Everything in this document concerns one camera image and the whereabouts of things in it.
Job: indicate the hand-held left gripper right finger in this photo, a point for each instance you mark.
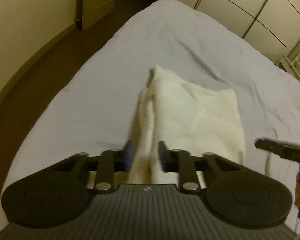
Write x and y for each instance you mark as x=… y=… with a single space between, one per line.
x=163 y=155

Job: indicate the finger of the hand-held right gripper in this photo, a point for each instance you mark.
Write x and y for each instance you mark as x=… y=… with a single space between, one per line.
x=280 y=148

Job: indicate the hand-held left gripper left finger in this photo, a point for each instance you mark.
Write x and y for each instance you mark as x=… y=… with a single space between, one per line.
x=130 y=155

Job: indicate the white towel with blue stripe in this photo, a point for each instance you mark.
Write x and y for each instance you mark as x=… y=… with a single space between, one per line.
x=190 y=120

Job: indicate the grey bed sheet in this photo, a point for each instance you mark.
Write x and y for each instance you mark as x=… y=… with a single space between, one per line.
x=90 y=92

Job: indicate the white desktop organizer shelf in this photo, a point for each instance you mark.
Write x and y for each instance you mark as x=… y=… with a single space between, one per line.
x=296 y=65

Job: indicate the white wardrobe doors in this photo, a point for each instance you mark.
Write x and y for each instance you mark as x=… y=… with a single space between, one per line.
x=262 y=7

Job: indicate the cream room door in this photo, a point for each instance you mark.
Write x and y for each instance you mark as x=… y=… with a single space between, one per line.
x=97 y=2

